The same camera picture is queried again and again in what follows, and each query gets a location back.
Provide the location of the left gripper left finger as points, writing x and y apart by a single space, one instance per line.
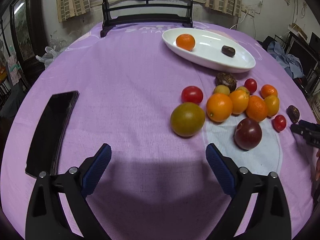
46 217

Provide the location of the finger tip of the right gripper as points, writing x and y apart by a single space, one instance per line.
309 132

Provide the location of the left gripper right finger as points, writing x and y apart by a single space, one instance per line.
258 208

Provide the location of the wrinkled dark date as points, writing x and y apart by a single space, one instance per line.
293 113

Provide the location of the small red cherry tomato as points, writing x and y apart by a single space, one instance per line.
279 123

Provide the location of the small yellow kumquat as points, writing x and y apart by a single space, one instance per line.
272 103

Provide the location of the textured orange mandarin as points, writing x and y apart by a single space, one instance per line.
256 109

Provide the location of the dark purple tomato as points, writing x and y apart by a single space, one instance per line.
248 134

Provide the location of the yellow orange kumquat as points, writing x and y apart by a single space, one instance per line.
240 101

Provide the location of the large orange mandarin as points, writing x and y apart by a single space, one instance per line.
219 107

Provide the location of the dark brown round fruit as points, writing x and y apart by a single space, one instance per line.
228 51

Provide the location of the green yellow tomato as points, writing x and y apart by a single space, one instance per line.
187 119

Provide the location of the small orange tangerine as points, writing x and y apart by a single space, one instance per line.
186 41

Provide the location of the right hand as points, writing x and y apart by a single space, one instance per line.
317 171

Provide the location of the blue clothes pile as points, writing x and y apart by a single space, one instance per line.
289 63

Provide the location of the pale yellow longan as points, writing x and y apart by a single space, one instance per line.
222 89

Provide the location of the brown passion fruit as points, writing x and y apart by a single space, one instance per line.
226 79

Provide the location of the white oval plate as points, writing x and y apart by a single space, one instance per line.
207 51

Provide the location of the purple tablecloth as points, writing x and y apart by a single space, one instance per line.
157 185

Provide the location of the white plastic bag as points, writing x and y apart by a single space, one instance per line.
50 55

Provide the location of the dark wooden cabinet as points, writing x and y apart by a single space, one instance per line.
28 36

